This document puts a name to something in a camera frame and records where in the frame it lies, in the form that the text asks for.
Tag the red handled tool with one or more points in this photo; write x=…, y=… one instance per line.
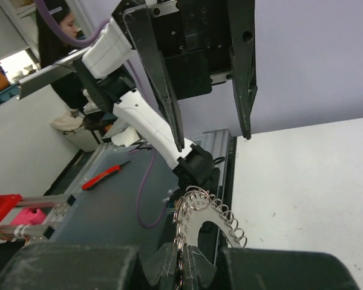
x=103, y=176

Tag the person in background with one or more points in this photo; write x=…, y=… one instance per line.
x=51, y=49

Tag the white waste bin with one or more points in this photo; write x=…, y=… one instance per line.
x=70, y=125

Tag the metal disc with keyrings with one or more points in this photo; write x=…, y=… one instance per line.
x=196, y=208

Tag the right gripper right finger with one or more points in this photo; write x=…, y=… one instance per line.
x=198, y=272

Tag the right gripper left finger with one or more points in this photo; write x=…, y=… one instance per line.
x=160, y=270

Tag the aluminium rail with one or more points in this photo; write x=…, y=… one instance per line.
x=218, y=143

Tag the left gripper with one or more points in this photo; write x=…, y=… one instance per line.
x=192, y=39

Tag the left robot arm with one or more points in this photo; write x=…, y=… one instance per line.
x=112, y=73

